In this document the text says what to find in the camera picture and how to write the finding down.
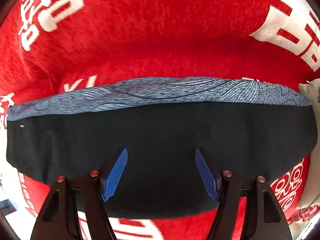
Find red blanket with white characters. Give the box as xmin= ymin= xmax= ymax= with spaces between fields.
xmin=1 ymin=0 xmax=319 ymax=239

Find black pants with patterned waistband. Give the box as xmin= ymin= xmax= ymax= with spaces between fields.
xmin=7 ymin=77 xmax=317 ymax=218

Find beige pillow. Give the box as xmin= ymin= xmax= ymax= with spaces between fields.
xmin=295 ymin=78 xmax=320 ymax=215

